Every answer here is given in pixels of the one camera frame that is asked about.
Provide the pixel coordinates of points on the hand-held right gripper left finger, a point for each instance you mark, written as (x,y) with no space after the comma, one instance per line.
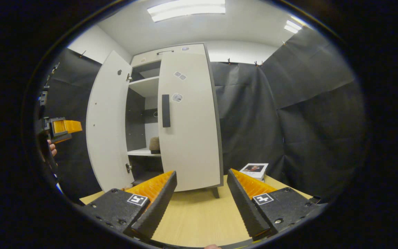
(159,209)

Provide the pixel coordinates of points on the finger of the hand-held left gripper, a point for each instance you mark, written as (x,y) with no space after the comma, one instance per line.
(69,126)

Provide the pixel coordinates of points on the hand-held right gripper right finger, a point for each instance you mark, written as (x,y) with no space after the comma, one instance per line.
(245,207)

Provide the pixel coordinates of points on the white shoe cabinet door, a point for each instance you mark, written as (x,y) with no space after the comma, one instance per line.
(192,138)
(109,121)

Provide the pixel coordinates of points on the brown fuzzy shoe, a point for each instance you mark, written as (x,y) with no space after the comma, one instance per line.
(154,144)

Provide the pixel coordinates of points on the white shoe cabinet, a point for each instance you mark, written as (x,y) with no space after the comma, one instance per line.
(147,84)

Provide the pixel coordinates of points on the white cabinet drawer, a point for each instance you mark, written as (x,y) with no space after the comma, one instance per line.
(150,57)

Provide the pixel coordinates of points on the white photo-cover book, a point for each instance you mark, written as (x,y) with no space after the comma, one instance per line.
(254,168)

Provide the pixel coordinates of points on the large ceiling light panel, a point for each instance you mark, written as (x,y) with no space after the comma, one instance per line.
(187,10)

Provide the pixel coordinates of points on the small ceiling light panel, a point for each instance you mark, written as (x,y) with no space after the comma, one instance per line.
(293,26)

